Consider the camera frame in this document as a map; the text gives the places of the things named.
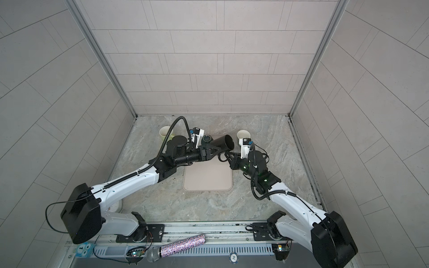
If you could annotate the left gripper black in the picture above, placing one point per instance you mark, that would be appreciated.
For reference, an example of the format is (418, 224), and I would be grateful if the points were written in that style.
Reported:
(203, 155)

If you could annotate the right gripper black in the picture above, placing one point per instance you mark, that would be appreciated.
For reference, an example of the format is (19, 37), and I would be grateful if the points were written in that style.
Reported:
(235, 163)

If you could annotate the black mug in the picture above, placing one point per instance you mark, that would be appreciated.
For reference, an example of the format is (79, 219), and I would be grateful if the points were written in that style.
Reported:
(225, 142)

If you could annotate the grey mug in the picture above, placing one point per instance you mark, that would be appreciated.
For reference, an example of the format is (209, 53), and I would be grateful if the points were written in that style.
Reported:
(241, 134)

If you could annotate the light green mug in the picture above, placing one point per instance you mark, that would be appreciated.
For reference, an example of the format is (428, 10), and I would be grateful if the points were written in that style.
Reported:
(164, 131)

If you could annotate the dark green faceted mug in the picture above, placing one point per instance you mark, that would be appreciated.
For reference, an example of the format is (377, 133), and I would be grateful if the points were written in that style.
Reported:
(206, 139)

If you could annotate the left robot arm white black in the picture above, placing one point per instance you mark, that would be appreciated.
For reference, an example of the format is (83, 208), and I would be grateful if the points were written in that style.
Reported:
(86, 213)

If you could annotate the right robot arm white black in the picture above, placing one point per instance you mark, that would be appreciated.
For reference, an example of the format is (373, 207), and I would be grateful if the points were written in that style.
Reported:
(342, 248)

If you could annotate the beige rectangular tray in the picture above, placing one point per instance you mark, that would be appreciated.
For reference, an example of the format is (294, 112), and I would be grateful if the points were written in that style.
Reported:
(208, 176)

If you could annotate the right circuit board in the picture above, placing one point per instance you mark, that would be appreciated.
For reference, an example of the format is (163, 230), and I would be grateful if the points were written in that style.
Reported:
(281, 251)

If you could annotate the circuit board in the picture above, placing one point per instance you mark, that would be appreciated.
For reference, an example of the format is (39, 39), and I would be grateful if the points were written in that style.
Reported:
(281, 251)
(136, 252)

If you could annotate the round blue white badge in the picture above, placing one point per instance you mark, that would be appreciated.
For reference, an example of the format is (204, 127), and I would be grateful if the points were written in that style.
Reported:
(233, 258)

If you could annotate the white round table device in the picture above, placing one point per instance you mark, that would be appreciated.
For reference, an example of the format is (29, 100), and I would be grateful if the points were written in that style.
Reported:
(116, 207)

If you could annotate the left circuit board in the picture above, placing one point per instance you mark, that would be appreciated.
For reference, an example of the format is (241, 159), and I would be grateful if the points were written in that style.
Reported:
(136, 252)

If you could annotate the blue owl figure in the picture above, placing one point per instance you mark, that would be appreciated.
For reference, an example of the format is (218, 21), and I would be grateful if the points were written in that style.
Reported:
(85, 250)

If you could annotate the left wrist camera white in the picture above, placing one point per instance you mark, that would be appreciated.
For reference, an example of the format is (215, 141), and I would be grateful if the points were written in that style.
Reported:
(196, 136)

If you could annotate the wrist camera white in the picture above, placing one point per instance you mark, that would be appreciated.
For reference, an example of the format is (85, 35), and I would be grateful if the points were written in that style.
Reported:
(245, 146)
(196, 136)

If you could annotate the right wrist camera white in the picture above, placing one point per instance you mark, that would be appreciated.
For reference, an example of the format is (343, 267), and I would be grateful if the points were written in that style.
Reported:
(245, 146)

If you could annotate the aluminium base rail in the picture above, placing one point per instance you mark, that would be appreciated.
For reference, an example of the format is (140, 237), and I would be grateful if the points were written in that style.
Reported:
(218, 231)

